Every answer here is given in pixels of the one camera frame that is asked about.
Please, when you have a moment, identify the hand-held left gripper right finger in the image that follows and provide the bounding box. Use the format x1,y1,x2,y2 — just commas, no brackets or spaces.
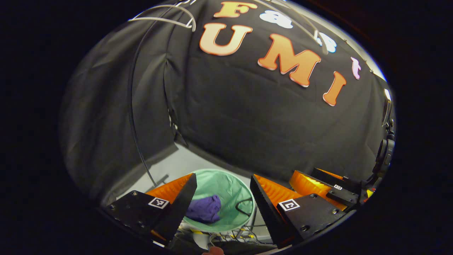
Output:
250,173,347,249

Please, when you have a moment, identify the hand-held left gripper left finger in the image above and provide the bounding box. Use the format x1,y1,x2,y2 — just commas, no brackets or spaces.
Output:
103,172,198,245

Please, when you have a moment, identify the purple corduroy shirt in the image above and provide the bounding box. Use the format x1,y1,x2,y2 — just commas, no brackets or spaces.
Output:
184,194,223,224

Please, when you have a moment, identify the tangle of cables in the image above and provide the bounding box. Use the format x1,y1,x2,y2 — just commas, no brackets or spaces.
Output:
177,225,280,248

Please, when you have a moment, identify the white plastic hanger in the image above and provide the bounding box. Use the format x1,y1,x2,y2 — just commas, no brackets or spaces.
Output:
128,4,197,33

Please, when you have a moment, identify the green laundry hamper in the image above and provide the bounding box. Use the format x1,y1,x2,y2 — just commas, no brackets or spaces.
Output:
179,168,256,234

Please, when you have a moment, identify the white hanger with label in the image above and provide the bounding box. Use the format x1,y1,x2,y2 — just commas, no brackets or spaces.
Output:
255,0,328,54

